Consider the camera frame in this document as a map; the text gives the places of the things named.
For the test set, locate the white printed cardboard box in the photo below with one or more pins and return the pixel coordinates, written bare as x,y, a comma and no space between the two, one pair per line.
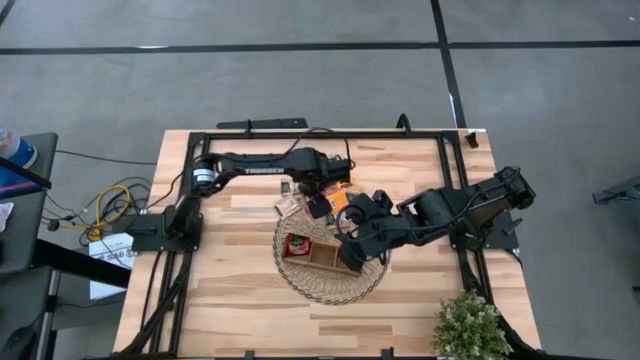
112,245

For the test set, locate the small black wedge bracket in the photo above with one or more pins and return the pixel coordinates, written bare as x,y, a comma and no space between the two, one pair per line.
471,140

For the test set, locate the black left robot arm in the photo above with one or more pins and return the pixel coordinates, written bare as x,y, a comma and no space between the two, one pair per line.
260,167

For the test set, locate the black lever knob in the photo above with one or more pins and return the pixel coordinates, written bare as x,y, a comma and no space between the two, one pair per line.
512,226

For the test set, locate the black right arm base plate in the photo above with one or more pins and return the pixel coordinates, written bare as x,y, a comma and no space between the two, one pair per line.
505,240

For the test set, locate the blue and white container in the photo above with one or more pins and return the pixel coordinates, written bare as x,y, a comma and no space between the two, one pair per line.
17,150

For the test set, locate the beige green-banded tea packet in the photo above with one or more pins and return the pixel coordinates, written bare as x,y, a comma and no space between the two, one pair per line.
287,205
286,187
332,220

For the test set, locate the black curved clamp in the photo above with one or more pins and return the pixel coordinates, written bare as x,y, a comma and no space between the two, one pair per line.
402,122

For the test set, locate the wooden three-compartment box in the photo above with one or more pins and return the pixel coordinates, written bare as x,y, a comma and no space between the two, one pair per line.
324,255

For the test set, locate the black floor beam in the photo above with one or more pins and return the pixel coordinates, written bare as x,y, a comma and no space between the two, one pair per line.
75,262

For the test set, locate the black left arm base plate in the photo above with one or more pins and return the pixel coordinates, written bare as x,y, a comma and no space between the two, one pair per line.
145,232

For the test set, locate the round woven placemat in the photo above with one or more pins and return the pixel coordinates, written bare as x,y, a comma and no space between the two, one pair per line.
325,292

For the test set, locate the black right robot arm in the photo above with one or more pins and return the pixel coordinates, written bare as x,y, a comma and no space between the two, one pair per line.
440,210

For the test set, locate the grey side desk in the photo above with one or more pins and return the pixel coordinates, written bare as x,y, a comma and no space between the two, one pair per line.
25,235

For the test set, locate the black aluminium table frame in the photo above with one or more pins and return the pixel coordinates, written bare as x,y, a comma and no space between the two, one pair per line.
400,135

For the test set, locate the black bar-shaped device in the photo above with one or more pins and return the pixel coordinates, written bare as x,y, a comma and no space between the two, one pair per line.
270,123

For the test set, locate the black slanted bar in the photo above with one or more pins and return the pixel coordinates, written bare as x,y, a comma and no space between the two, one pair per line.
25,174

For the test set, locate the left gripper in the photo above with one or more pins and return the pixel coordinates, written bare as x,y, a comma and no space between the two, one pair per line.
325,170

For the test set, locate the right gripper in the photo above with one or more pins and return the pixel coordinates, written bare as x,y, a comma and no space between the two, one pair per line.
370,225

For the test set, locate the grey low desk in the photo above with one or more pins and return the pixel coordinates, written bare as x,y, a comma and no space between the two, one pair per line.
25,300

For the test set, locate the potted white-flowered plant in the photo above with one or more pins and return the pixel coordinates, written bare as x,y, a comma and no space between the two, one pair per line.
470,330

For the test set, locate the black floor stand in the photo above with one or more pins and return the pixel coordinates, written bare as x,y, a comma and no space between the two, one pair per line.
620,191

